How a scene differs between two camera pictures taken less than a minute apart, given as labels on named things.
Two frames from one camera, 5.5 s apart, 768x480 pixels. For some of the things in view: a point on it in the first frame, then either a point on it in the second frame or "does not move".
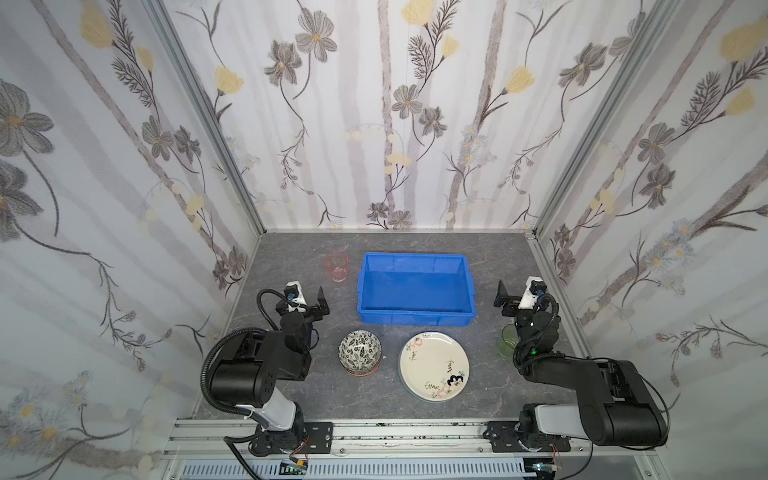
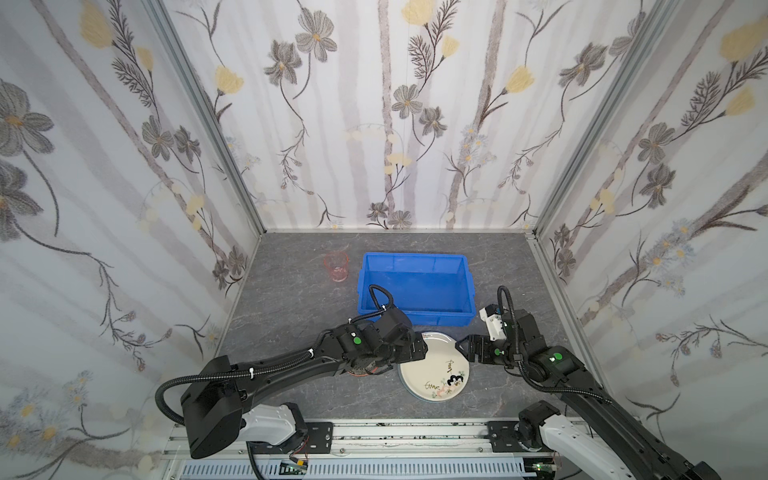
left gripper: x=309 y=308 -> x=411 y=347
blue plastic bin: x=418 y=289 does not move
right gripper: x=513 y=303 -> x=474 y=349
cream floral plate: x=434 y=366 does not move
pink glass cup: x=337 y=263 does not move
